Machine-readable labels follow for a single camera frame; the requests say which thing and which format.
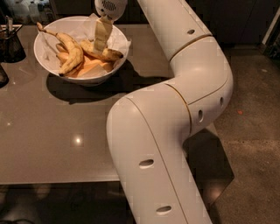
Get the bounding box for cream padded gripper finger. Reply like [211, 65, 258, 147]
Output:
[93, 16, 113, 54]

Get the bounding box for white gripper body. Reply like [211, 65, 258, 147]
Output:
[94, 0, 128, 21]

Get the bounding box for spotted yellow banana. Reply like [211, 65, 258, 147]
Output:
[80, 39, 123, 61]

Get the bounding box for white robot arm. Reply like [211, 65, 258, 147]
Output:
[107, 0, 234, 224]

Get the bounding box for white paper bowl liner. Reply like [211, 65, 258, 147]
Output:
[34, 15, 130, 84]

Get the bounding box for white ceramic bowl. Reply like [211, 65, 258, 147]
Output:
[34, 16, 131, 87]

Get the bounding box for long left yellow banana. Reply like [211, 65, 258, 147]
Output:
[37, 22, 84, 76]

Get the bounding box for orange bananas under pile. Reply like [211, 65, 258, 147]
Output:
[56, 44, 113, 79]

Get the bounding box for clear plastic bottles in background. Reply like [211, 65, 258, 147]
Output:
[10, 0, 55, 25]

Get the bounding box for black mesh utensil holder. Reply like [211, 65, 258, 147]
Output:
[0, 16, 26, 63]

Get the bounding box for dark object at left edge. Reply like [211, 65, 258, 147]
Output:
[0, 65, 9, 88]

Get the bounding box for dark cabinet fronts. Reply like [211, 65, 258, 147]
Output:
[50, 0, 280, 45]

